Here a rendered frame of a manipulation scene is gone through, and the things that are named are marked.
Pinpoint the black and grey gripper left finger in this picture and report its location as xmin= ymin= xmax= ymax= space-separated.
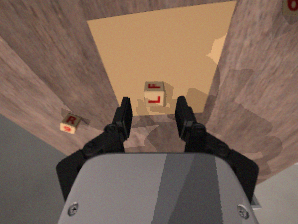
xmin=56 ymin=97 xmax=133 ymax=203

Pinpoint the tan flat mat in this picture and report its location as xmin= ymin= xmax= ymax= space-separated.
xmin=87 ymin=1 xmax=236 ymax=116

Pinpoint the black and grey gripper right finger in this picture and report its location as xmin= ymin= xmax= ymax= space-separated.
xmin=175 ymin=96 xmax=259 ymax=205

